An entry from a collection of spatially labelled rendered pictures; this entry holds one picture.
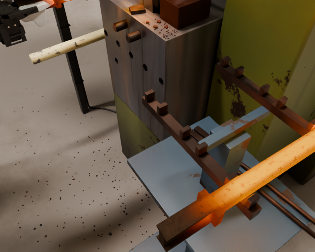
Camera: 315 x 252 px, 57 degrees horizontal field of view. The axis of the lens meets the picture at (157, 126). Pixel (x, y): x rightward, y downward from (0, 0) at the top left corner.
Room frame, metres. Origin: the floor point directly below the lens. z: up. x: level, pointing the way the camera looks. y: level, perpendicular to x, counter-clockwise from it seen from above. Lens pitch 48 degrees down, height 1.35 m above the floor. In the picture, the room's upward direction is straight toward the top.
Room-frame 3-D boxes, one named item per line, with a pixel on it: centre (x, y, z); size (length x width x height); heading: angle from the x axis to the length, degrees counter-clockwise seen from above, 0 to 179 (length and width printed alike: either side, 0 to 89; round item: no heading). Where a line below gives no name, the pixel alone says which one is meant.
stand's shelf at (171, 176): (0.39, -0.15, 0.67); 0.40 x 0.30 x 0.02; 34
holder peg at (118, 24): (0.84, 0.12, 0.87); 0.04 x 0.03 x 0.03; 126
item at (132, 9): (0.85, 0.06, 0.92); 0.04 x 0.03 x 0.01; 106
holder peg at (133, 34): (0.78, 0.07, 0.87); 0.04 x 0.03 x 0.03; 126
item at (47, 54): (1.14, 0.35, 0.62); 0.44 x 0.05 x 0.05; 126
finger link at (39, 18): (0.70, 0.30, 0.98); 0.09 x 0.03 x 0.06; 123
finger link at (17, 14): (0.67, 0.33, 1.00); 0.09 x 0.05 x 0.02; 123
